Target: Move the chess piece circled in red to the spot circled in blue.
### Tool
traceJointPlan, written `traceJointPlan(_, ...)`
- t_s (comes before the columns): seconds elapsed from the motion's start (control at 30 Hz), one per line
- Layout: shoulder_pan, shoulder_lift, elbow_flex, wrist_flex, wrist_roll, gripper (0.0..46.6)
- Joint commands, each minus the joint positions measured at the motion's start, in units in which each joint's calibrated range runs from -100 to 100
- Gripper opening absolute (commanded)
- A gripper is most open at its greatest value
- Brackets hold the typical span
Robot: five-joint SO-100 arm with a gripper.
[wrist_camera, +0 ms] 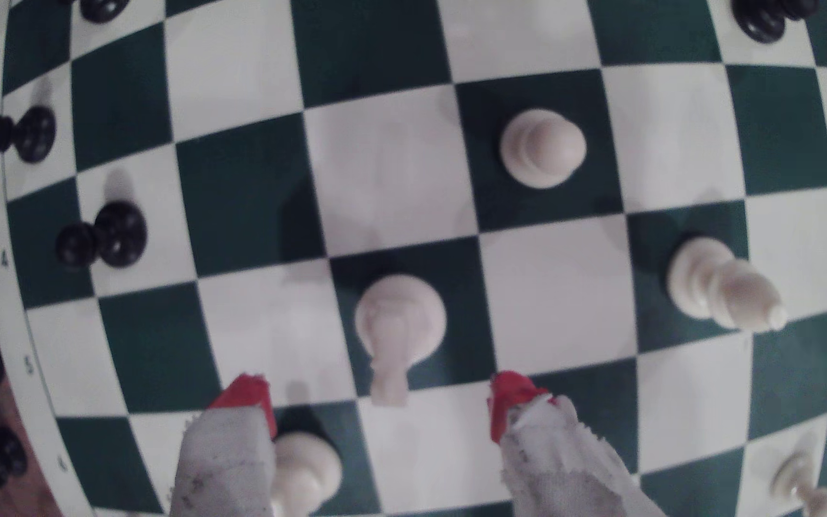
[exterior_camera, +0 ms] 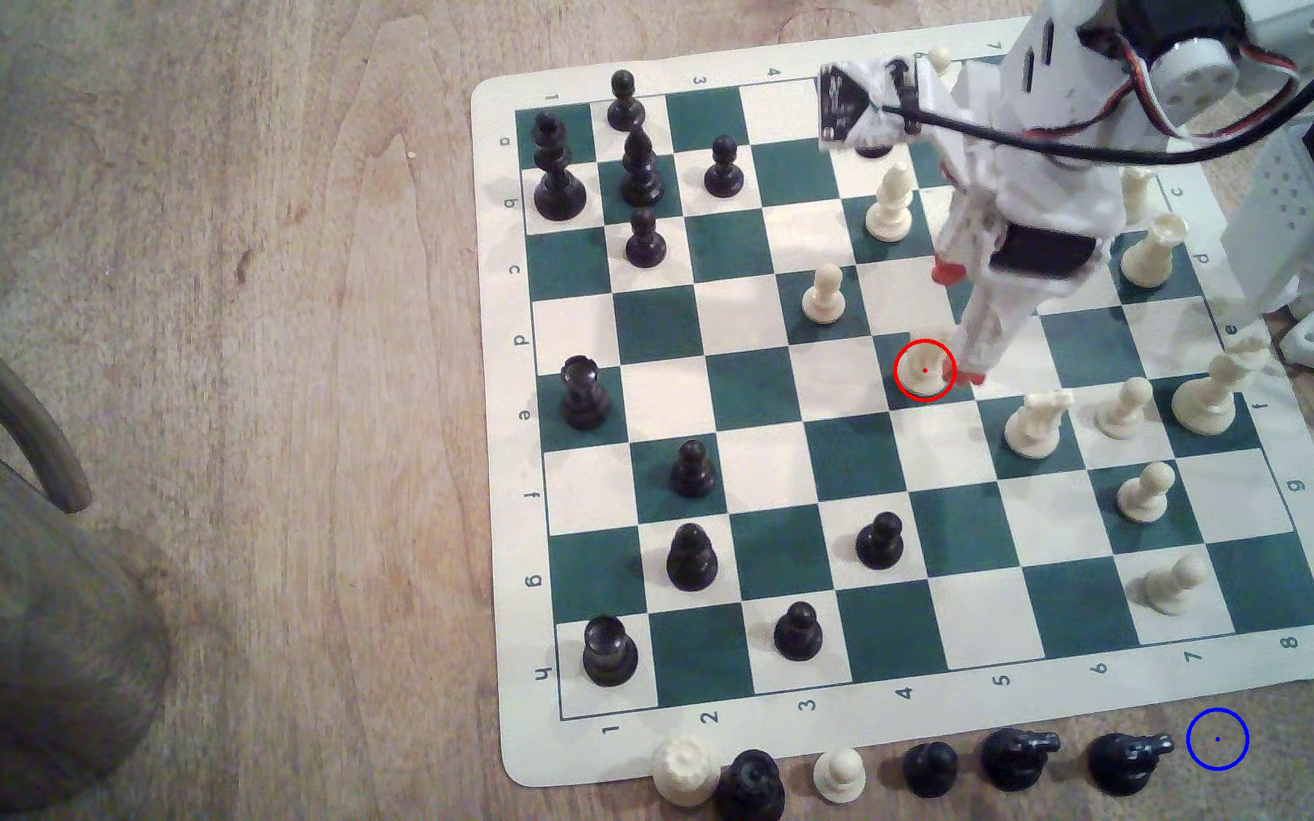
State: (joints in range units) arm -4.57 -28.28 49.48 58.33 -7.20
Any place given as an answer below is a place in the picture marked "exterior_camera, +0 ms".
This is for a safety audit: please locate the white bishop chess piece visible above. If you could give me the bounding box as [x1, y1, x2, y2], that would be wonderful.
[865, 163, 916, 244]

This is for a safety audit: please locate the black pawn chess piece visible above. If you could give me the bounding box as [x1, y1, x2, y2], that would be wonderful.
[703, 135, 746, 198]
[624, 208, 668, 269]
[671, 440, 718, 499]
[855, 512, 906, 572]
[607, 71, 647, 132]
[902, 742, 960, 800]
[773, 602, 825, 663]

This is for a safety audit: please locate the black bishop chess piece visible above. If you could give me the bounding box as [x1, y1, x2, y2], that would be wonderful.
[619, 125, 665, 208]

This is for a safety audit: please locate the black camera cable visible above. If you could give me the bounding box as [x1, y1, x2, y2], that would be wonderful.
[885, 0, 1314, 150]

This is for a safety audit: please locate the black knight chess piece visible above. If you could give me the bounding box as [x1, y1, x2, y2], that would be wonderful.
[979, 727, 1063, 794]
[1087, 732, 1176, 797]

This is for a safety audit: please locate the black king chess piece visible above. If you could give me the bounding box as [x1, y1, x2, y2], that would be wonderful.
[532, 112, 588, 223]

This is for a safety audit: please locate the green white chess mat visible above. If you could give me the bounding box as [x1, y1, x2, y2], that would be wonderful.
[470, 9, 1314, 789]

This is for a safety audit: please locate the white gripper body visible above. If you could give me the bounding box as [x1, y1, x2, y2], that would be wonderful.
[945, 85, 1166, 300]

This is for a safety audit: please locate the black pawn lower left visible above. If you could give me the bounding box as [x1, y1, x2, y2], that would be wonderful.
[666, 522, 720, 592]

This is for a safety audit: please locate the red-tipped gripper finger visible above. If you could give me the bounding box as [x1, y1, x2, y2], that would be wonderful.
[931, 151, 1008, 284]
[952, 279, 1052, 387]

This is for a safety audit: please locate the white king chess piece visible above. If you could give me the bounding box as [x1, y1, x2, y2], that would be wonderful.
[1171, 331, 1272, 438]

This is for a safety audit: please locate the white rook chess piece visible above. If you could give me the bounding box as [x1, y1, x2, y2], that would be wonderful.
[1119, 165, 1160, 226]
[653, 737, 721, 809]
[1118, 213, 1190, 290]

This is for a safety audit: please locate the black rook chess piece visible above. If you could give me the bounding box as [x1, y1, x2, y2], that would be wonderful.
[560, 354, 613, 431]
[582, 616, 640, 688]

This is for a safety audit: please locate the wooden chair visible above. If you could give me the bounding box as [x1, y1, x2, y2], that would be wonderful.
[0, 279, 173, 813]

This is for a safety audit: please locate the black queen chess piece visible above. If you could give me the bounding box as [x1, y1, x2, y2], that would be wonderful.
[716, 750, 786, 821]

